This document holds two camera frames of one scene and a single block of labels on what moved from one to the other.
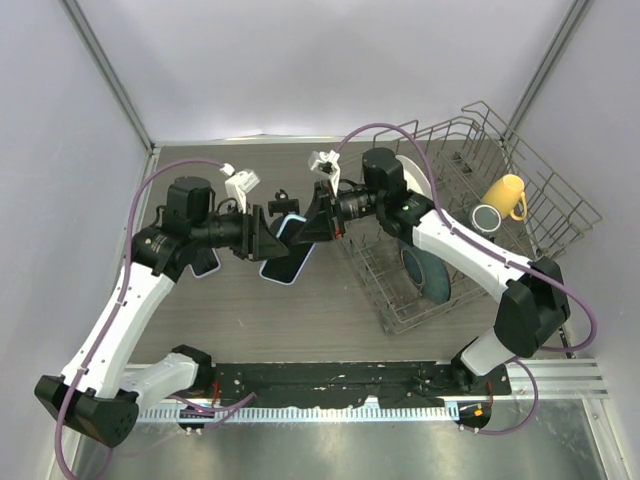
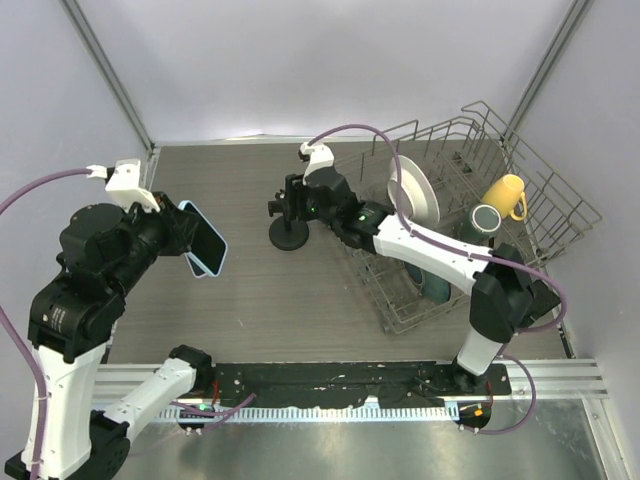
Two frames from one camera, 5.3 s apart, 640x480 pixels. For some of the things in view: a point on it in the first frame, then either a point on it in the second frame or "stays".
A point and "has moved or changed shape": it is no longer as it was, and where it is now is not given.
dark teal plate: (426, 272) stays
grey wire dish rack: (472, 172) stays
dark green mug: (486, 218) stays
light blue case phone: (286, 270) has moved or changed shape
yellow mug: (505, 193) stays
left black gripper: (256, 242) to (179, 223)
